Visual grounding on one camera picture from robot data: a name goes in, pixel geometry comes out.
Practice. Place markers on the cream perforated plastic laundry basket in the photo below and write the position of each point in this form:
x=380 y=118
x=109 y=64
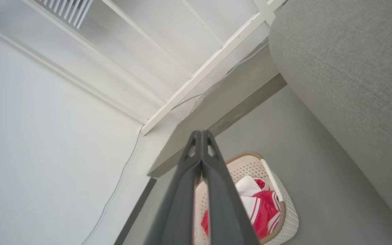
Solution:
x=286 y=221

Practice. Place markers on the grey fabric sofa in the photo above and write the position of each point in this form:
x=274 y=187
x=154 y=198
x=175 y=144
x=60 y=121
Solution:
x=352 y=85

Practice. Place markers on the red garment with white stripes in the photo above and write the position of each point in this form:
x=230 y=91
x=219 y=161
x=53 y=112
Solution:
x=267 y=207

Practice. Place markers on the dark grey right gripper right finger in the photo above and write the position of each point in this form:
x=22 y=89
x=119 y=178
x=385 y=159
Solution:
x=226 y=214

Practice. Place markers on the white slatted window blinds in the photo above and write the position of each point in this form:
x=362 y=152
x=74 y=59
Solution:
x=68 y=10

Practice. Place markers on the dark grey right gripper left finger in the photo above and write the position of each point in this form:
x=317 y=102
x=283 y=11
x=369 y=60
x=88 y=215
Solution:
x=179 y=211

